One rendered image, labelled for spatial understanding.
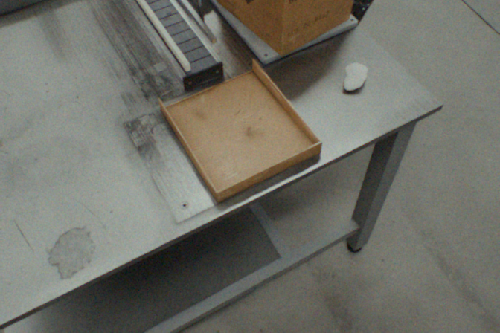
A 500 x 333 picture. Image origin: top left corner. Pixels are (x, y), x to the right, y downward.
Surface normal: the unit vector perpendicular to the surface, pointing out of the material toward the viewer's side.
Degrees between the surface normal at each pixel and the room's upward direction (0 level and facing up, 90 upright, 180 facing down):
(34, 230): 0
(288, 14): 90
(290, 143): 0
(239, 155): 0
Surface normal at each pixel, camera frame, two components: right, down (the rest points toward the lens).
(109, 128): -0.03, -0.59
